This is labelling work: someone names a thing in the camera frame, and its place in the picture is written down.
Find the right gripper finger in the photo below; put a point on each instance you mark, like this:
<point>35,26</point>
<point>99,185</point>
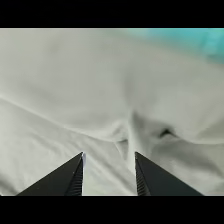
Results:
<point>65,181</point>

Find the white garment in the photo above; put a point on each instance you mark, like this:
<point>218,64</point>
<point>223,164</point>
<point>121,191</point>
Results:
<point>66,83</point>

